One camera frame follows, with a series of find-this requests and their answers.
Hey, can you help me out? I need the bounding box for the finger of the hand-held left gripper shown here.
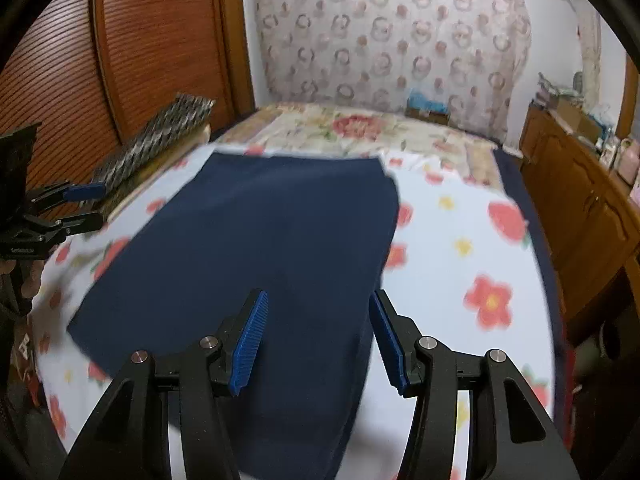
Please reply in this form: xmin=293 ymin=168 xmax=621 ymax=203
xmin=29 ymin=211 xmax=104 ymax=242
xmin=27 ymin=181 xmax=106 ymax=207

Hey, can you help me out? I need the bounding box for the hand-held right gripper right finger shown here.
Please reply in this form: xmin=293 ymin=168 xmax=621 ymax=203
xmin=369 ymin=289 xmax=583 ymax=480

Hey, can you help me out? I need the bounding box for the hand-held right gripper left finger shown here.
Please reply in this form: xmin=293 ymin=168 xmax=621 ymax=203
xmin=60 ymin=288 xmax=269 ymax=480

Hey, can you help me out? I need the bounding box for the navy printed t-shirt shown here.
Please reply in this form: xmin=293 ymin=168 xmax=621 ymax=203
xmin=66 ymin=152 xmax=401 ymax=480

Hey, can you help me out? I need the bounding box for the person's left hand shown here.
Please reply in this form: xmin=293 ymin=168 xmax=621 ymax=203
xmin=0 ymin=258 xmax=44 ymax=317

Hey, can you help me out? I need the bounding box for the dark patterned cushion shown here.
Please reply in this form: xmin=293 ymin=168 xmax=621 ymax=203
xmin=91 ymin=92 xmax=217 ymax=196

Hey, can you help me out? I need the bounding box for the white red-flower blanket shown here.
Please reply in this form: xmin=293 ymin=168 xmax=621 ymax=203
xmin=27 ymin=142 xmax=561 ymax=480

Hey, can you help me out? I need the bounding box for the wooden slatted wardrobe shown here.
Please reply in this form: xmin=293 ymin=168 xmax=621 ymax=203
xmin=0 ymin=0 xmax=256 ymax=221

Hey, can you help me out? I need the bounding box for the beige floral bedsheet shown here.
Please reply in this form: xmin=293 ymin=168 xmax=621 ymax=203
xmin=210 ymin=101 xmax=501 ymax=186

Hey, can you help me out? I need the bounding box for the wooden cabinet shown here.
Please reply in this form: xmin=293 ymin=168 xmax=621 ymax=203
xmin=519 ymin=102 xmax=640 ymax=331

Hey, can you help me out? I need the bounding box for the plain cardboard box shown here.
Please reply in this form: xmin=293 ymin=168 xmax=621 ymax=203
xmin=551 ymin=96 xmax=584 ymax=130

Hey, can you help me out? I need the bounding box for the pink jug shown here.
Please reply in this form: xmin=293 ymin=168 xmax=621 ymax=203
xmin=617 ymin=139 xmax=640 ymax=186

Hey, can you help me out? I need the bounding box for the stack of newspapers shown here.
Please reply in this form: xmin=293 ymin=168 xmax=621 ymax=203
xmin=537 ymin=72 xmax=576 ymax=106

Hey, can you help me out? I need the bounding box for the lace curtain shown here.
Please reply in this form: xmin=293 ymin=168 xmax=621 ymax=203
xmin=575 ymin=10 xmax=603 ymax=111

